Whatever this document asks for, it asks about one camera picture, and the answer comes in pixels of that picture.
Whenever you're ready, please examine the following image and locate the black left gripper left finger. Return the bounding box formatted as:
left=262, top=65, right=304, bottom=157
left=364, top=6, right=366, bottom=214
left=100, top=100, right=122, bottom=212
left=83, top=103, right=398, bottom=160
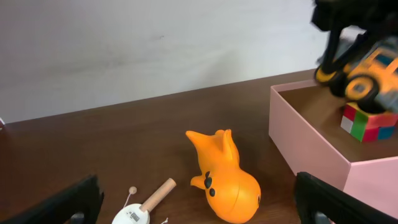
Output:
left=2, top=175, right=104, bottom=224

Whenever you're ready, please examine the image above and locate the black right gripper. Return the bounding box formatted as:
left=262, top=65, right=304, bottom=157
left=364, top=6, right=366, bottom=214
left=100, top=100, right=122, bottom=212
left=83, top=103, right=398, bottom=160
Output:
left=311, top=0, right=397, bottom=73

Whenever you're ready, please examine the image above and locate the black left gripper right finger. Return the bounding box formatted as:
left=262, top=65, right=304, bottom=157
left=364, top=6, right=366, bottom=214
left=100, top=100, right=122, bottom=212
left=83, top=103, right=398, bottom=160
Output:
left=294, top=172, right=397, bottom=224

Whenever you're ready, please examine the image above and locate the yellow grey toy truck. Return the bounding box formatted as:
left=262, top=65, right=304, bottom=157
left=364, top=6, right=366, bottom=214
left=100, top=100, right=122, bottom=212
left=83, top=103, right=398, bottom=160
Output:
left=314, top=36, right=397, bottom=114

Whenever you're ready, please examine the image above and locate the multicoloured puzzle cube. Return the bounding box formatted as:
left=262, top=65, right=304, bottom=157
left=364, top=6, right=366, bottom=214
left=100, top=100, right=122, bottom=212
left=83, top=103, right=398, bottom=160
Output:
left=340, top=103, right=397, bottom=142

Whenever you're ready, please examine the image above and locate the pink cardboard box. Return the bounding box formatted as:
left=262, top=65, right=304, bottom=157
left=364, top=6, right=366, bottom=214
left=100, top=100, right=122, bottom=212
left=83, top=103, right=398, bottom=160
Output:
left=269, top=80, right=397, bottom=217

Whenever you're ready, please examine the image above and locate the orange rubber animal toy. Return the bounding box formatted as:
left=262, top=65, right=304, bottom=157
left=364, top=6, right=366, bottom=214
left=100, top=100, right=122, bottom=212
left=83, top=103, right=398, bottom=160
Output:
left=186, top=129, right=261, bottom=223

